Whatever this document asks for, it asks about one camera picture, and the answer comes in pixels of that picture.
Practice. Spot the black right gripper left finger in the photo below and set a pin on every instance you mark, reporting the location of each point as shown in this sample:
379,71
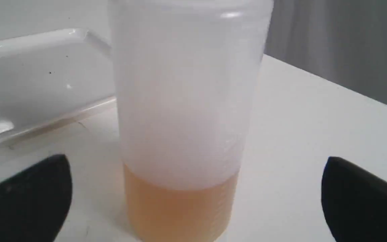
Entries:
35,202

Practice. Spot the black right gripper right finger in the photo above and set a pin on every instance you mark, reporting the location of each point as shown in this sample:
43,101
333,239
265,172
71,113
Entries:
354,202

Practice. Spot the grey backdrop cloth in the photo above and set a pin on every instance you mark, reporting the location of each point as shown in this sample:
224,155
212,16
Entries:
342,41

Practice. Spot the white plastic tray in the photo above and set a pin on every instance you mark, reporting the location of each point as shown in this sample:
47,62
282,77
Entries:
50,77

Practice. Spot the translucent squeeze bottle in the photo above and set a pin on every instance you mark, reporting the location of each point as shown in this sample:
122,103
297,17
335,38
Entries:
184,72

